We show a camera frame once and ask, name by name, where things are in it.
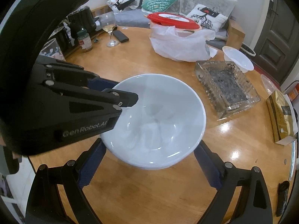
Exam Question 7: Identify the white roots print pillow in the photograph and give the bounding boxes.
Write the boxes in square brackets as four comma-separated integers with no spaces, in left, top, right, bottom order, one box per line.
[186,4,228,32]

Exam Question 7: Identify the gold tissue box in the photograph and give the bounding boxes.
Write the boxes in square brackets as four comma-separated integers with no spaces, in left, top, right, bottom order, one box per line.
[266,90,299,146]

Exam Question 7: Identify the white ceramic bowl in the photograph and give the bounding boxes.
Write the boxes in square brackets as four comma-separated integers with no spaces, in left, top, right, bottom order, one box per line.
[99,74,206,170]
[222,46,254,73]

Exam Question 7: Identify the white tree print pillow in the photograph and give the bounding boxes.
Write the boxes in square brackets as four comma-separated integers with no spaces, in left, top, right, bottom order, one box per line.
[107,0,137,13]

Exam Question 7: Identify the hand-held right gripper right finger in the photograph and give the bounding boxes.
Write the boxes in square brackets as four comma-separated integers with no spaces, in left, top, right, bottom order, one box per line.
[193,141,273,224]

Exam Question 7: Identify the black electric kettle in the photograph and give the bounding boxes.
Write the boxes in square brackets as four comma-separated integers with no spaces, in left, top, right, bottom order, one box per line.
[67,6,97,39]

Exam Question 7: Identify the red-lidded container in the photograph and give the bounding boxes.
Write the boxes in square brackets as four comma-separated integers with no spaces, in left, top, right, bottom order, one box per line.
[147,12,202,32]

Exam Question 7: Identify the white plastic bag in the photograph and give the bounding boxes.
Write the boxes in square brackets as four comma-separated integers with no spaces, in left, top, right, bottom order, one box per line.
[149,24,218,62]

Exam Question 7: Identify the dark brown door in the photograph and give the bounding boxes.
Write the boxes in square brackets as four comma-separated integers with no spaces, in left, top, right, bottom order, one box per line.
[253,0,299,84]

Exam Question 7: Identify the glass ashtray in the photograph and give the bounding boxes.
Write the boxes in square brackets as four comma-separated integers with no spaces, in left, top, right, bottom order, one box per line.
[194,60,261,121]

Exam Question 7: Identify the black remote control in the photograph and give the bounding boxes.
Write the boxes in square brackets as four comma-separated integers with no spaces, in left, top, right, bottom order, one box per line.
[113,30,129,43]

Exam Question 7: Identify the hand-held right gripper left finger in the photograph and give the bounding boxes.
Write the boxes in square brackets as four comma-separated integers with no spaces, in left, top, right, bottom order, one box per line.
[25,138,107,224]

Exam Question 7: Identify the clear plastic wrapper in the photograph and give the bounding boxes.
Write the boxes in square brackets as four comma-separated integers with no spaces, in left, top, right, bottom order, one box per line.
[260,74,282,96]

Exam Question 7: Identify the printed glass cup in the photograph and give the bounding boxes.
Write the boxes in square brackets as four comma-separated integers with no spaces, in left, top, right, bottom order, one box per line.
[41,38,66,62]

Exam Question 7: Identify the wine glass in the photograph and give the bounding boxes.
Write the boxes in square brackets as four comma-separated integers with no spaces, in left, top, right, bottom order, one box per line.
[99,13,119,48]

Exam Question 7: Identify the teal patterned pillow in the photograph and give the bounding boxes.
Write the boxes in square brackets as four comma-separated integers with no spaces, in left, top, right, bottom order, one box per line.
[141,0,178,13]

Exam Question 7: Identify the grey trash bin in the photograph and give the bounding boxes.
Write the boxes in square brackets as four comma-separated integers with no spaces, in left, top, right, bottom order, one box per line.
[240,42,256,56]

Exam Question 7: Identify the wooden sofa with grey cushion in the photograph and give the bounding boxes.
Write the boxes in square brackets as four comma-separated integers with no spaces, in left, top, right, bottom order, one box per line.
[90,0,246,50]

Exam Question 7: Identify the black rectangular case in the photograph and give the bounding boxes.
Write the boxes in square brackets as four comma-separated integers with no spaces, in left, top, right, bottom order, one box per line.
[276,181,290,217]

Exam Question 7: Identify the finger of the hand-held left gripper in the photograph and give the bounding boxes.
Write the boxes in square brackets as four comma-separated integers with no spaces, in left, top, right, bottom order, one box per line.
[35,59,120,92]
[50,80,139,110]

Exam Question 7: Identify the green-lidded jar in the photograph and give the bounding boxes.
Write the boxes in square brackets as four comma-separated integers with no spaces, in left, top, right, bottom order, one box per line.
[77,29,93,53]

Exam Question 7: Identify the red fire extinguisher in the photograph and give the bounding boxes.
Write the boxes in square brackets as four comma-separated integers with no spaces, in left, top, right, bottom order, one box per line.
[286,82,299,98]

